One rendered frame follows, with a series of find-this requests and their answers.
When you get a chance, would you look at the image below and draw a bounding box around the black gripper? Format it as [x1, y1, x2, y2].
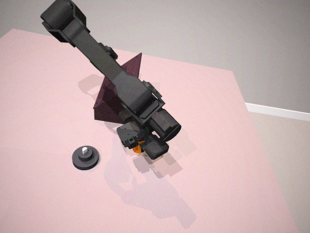
[118, 109, 169, 160]

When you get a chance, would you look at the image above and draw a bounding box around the orange knob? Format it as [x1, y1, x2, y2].
[133, 141, 145, 154]

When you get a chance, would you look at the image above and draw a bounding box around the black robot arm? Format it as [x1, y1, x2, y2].
[40, 0, 181, 149]

